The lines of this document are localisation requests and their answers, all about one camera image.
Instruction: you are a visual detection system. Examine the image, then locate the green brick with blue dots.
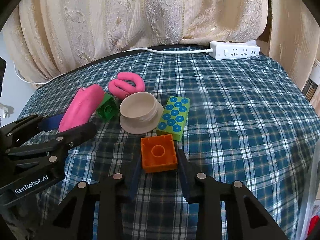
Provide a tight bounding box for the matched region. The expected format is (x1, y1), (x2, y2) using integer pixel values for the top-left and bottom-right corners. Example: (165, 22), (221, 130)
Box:
(156, 96), (190, 141)

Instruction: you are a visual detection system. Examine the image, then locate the blue plaid bedsheet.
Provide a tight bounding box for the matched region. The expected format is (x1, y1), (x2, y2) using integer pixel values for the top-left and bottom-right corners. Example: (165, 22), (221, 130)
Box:
(19, 51), (319, 239)

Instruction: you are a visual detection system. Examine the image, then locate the white power strip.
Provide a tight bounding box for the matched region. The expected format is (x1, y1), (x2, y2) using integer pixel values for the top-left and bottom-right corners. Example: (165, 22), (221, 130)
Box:
(209, 41), (260, 60)

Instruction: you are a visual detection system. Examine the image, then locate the red toy brick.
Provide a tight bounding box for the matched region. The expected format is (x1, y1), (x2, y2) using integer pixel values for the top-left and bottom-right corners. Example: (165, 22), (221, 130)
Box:
(307, 215), (319, 236)

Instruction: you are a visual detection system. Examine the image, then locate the white plastic lid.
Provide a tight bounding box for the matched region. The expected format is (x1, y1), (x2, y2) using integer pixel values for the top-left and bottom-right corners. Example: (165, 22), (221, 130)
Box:
(119, 92), (164, 134)

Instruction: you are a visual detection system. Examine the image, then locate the cream patterned curtain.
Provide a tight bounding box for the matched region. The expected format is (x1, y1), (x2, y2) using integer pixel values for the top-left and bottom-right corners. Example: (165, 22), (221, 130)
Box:
(2, 0), (320, 91)

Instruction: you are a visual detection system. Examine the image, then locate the orange toy brick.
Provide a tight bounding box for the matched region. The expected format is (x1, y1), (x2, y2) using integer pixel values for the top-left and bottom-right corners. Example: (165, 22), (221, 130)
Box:
(140, 134), (177, 173)

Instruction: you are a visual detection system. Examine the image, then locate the clear plastic bowl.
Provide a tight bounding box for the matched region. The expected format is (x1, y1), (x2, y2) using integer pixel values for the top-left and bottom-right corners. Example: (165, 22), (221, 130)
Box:
(295, 140), (319, 239)

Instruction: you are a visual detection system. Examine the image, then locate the transparent green toy brick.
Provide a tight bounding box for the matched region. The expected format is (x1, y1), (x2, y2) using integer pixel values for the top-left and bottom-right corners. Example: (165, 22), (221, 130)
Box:
(96, 93), (119, 122)

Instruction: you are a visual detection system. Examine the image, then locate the white power cable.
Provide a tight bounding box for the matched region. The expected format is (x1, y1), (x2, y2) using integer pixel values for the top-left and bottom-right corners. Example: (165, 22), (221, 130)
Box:
(12, 47), (215, 85)

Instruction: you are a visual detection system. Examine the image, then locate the pink foam curler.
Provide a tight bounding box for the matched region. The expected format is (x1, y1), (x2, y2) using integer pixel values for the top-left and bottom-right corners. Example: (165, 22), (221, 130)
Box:
(108, 72), (145, 100)
(59, 84), (105, 132)

